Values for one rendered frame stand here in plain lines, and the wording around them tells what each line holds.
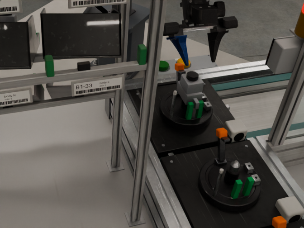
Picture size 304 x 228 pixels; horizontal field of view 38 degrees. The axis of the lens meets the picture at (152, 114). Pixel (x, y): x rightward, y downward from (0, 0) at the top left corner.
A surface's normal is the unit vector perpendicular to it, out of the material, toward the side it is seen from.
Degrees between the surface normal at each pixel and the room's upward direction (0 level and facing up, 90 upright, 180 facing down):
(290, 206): 0
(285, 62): 90
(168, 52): 0
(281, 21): 0
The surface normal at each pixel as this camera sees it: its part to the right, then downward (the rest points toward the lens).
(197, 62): 0.09, -0.74
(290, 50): 0.33, 0.65
